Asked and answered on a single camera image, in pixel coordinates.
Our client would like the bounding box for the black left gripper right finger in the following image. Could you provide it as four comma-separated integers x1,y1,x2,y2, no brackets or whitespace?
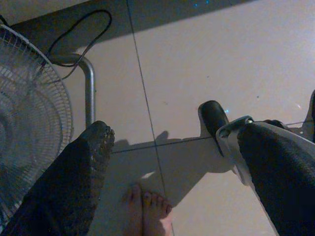
237,120,315,236

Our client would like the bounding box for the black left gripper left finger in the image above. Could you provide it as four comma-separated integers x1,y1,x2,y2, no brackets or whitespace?
0,120,116,236

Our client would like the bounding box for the floor fan with grille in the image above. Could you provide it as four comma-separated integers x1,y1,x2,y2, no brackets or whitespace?
0,23,74,228

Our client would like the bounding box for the bare person foot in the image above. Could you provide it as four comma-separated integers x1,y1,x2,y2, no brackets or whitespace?
142,191,173,236
122,183,143,236

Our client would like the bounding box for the silver fan stand tube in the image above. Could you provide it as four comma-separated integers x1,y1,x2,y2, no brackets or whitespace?
49,54,96,128

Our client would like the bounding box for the black fan power cable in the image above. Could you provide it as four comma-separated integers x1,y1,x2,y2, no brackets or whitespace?
40,9,113,82

